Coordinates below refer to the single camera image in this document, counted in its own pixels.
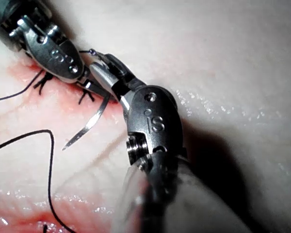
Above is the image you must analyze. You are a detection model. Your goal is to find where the black stitching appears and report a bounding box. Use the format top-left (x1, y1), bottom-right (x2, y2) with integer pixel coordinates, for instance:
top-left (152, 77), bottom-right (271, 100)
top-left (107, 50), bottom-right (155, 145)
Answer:
top-left (33, 72), bottom-right (96, 106)
top-left (36, 219), bottom-right (50, 233)

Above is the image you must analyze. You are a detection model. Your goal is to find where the left arm needle driver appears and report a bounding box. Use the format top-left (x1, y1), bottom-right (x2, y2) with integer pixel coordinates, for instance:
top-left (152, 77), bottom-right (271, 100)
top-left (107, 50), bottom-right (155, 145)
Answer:
top-left (0, 14), bottom-right (86, 85)

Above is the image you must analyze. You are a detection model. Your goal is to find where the curved steel needle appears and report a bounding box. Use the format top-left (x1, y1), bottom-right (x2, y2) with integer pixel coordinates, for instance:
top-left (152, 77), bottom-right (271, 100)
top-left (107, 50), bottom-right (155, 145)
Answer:
top-left (62, 94), bottom-right (112, 151)

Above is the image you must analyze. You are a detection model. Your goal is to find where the right arm needle driver jaw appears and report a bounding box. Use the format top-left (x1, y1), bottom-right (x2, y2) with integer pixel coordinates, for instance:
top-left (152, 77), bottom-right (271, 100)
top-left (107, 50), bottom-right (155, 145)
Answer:
top-left (89, 61), bottom-right (132, 114)
top-left (96, 52), bottom-right (146, 92)

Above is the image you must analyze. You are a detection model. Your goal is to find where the right arm needle driver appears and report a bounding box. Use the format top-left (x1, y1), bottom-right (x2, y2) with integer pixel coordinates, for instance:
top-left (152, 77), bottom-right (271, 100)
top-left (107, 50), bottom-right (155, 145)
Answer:
top-left (124, 84), bottom-right (188, 168)

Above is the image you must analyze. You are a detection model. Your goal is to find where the tissue pad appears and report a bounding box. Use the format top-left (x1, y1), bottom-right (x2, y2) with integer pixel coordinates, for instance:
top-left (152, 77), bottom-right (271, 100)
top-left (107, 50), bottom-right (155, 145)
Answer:
top-left (0, 0), bottom-right (291, 233)

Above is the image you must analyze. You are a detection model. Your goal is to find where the left arm needle driver jaw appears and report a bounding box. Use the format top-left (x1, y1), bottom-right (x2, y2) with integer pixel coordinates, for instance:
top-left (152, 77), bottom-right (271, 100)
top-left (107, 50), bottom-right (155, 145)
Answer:
top-left (82, 68), bottom-right (98, 83)
top-left (77, 81), bottom-right (112, 97)

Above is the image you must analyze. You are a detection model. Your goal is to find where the black thread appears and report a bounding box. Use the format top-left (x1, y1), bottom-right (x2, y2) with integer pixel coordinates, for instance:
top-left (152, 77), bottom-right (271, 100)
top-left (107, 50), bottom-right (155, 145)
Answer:
top-left (0, 49), bottom-right (97, 233)

